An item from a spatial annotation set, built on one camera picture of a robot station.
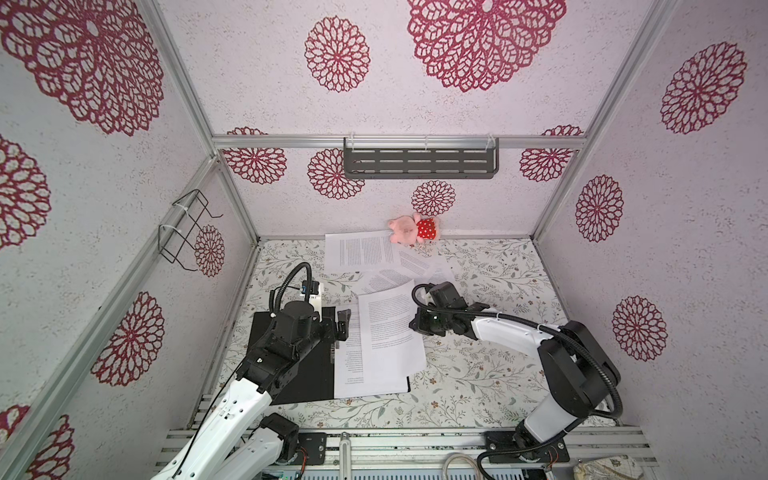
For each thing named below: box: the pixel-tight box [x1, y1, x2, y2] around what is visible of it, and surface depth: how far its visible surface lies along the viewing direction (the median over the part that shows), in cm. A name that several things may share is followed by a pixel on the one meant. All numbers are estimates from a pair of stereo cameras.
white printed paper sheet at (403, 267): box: [352, 251, 456, 295], surface depth 112 cm
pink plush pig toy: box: [388, 213, 438, 244], surface depth 118 cm
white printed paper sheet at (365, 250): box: [325, 230, 401, 273], surface depth 119 cm
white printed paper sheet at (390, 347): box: [358, 280, 427, 385], surface depth 92 cm
